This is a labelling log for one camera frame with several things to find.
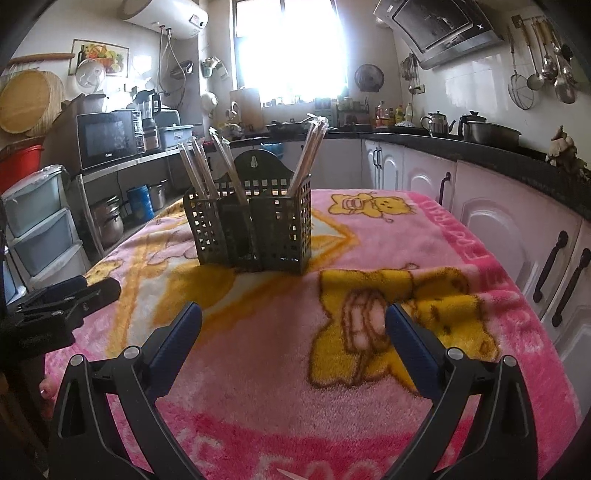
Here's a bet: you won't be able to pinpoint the pastel plastic drawer tower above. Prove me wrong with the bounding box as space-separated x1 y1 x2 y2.
0 164 90 296

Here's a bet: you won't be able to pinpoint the metal shelf rack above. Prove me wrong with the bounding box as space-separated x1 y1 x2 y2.
78 148 185 259

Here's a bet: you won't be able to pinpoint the wooden cutting board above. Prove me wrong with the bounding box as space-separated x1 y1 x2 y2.
229 88 262 127

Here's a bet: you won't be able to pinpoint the white lower cabinets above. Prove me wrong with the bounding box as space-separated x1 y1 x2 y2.
228 136 591 370

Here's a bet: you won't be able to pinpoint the black frying pan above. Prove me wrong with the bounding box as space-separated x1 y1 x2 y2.
267 117 315 134

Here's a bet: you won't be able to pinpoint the small round wall fan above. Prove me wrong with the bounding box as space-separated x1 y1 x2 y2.
354 64 385 92

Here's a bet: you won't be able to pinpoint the small hanging utensil set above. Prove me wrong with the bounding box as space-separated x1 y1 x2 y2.
399 52 419 83

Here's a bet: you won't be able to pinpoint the bunch of chopsticks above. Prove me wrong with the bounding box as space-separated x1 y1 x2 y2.
177 115 329 206

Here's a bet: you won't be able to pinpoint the grey wall cup holder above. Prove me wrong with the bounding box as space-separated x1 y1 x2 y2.
201 56 230 81

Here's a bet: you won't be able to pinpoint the black microwave oven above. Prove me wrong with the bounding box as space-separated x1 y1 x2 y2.
76 109 139 171

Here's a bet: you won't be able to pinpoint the wooden rolling pin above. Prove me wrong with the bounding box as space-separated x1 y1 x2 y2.
9 52 75 65

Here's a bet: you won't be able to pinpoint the black blender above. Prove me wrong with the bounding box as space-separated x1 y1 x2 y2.
134 88 161 151

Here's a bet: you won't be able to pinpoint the knobby brown root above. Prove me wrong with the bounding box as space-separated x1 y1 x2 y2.
546 124 580 169

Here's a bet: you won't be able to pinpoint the steel kettle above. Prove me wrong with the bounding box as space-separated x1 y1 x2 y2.
420 111 457 137

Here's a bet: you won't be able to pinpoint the group of condiment bottles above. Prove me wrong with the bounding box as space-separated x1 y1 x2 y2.
375 100 414 127

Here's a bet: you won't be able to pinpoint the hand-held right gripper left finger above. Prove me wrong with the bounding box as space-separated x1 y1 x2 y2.
48 301 204 480

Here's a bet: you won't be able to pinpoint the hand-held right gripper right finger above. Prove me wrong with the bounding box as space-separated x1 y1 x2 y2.
385 302 539 480

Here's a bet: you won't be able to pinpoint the white water heater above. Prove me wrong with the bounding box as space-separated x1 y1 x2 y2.
122 0 209 35

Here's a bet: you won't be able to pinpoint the fruit wall picture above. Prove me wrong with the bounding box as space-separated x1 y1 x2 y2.
69 39 129 78

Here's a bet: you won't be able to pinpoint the black perforated utensil holder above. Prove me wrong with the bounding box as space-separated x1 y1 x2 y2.
183 149 313 275

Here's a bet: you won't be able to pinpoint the black kitchen countertop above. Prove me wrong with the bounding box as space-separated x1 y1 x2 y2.
228 124 591 217

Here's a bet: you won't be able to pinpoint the brown cardboard box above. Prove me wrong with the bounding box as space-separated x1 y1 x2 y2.
60 93 110 116

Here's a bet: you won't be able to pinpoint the pink printed blanket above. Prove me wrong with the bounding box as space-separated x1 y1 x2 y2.
44 187 580 480

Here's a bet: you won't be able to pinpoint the row of hanging utensils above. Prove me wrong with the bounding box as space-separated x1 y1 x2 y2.
522 14 580 104

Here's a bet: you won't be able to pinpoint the black spice rack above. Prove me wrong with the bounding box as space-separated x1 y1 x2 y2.
336 97 370 127

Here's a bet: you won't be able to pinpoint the round bamboo tray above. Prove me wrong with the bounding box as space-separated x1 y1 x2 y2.
0 68 63 134

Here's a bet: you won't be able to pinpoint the stacked steel pots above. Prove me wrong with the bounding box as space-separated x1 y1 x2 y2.
90 196 125 250

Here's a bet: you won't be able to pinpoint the small steel pot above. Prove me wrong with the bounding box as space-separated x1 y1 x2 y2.
148 180 169 210

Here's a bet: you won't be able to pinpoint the wire mesh strainer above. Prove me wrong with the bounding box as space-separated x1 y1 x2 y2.
508 28 536 110

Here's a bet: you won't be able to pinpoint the black range hood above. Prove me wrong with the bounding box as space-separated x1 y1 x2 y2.
373 0 505 71

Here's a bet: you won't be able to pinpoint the blue canister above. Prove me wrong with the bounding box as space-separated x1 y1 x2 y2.
127 185 155 221

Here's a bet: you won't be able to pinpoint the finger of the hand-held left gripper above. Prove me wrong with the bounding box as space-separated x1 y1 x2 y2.
18 275 88 318
59 278 122 324

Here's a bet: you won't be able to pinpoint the grey plastic container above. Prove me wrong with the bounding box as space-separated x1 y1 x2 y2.
158 124 195 151

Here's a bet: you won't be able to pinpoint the black-lidded pot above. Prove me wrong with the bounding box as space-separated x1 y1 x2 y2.
457 110 488 139

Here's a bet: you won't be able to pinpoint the wide steel pot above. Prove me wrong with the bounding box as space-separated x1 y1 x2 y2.
462 121 522 148

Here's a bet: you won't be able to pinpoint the kitchen window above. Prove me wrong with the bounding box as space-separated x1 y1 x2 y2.
233 0 349 104

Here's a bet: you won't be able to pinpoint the red plastic basin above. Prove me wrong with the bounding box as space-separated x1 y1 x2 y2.
0 144 44 195

